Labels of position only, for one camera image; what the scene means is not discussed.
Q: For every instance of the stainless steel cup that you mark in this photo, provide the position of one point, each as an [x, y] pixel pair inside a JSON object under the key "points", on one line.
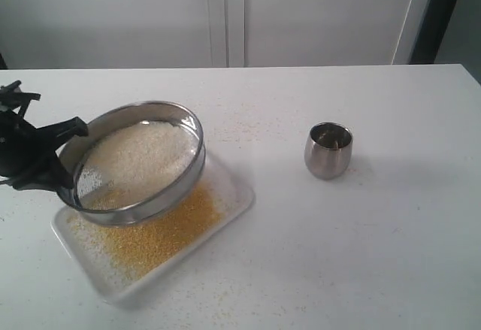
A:
{"points": [[328, 150]]}

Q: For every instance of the round steel mesh sieve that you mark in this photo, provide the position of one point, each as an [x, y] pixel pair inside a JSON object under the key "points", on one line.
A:
{"points": [[74, 153]]}

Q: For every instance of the white rectangular plastic tray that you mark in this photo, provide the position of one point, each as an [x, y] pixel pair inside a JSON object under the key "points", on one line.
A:
{"points": [[232, 196]]}

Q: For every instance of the yellow fine sieved grains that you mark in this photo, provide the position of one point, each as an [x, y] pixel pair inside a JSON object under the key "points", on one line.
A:
{"points": [[134, 251]]}

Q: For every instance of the white cabinet doors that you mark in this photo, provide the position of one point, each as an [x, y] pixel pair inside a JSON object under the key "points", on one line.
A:
{"points": [[207, 33]]}

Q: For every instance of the dark vertical post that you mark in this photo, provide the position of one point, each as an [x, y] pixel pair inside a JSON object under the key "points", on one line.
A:
{"points": [[433, 27]]}

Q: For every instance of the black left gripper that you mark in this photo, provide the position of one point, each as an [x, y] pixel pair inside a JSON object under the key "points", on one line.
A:
{"points": [[28, 159]]}

